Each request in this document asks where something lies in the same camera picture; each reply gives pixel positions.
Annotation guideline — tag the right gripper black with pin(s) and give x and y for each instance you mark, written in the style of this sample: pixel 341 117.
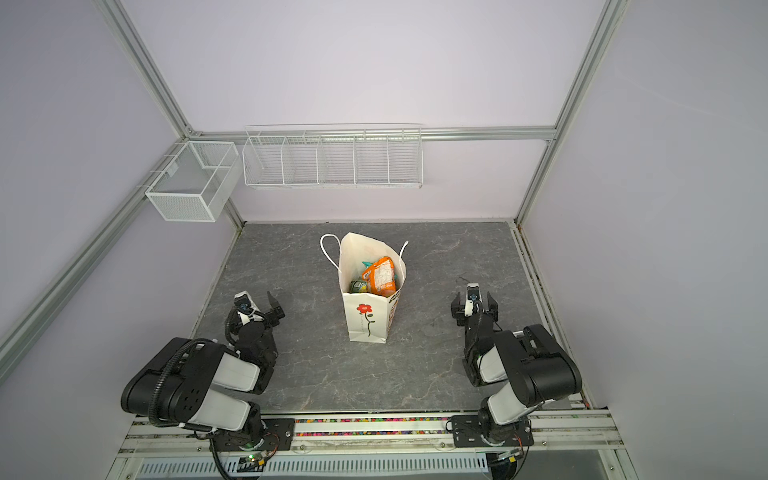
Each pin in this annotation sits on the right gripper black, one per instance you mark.
pixel 459 312

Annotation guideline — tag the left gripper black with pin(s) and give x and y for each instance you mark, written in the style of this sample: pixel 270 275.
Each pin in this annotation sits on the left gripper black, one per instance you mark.
pixel 275 314

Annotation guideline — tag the white floral paper bag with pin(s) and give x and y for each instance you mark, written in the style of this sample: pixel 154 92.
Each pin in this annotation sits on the white floral paper bag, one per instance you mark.
pixel 369 317

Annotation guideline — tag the orange Fox's fruits candy bag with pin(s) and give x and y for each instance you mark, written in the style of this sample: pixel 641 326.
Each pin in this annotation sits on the orange Fox's fruits candy bag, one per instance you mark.
pixel 380 277

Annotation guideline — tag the green candy bag back side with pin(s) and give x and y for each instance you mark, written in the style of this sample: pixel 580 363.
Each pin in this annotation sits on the green candy bag back side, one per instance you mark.
pixel 359 286

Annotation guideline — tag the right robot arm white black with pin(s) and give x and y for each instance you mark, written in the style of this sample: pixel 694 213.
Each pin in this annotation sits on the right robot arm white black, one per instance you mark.
pixel 530 367

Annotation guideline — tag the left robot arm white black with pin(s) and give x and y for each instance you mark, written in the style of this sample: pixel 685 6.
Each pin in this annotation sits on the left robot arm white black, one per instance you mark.
pixel 187 383

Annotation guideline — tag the white mesh box basket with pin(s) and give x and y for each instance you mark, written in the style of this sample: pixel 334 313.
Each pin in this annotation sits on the white mesh box basket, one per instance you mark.
pixel 197 182

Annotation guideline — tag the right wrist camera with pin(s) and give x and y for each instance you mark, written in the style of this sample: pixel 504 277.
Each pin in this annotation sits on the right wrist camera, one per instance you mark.
pixel 473 300

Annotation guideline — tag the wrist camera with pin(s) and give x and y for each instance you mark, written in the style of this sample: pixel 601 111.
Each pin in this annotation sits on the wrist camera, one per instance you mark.
pixel 473 300
pixel 245 307

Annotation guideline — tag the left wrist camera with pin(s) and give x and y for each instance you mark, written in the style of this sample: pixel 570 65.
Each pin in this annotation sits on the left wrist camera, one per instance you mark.
pixel 245 307

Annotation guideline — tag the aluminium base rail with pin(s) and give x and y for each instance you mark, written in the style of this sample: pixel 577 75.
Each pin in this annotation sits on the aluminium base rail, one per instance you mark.
pixel 436 432

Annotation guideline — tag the white wire shelf basket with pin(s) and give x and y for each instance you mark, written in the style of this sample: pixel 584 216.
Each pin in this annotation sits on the white wire shelf basket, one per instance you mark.
pixel 333 155

